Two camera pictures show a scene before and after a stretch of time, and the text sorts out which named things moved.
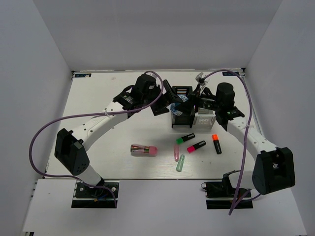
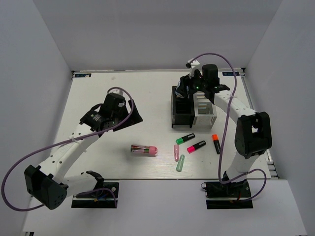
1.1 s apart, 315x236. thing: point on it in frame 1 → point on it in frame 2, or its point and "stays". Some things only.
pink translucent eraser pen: x=176 y=152 stays
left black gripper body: x=148 y=99 → x=119 y=117
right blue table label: x=230 y=73 stays
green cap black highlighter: x=180 y=140 stays
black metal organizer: x=187 y=106 stays
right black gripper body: x=202 y=100 → x=199 y=84
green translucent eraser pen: x=180 y=163 stays
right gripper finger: x=187 y=106 → x=183 y=88
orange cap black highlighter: x=217 y=144 stays
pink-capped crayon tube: x=150 y=150 stays
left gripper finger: x=169 y=88 → x=135 y=117
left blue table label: x=82 y=75 stays
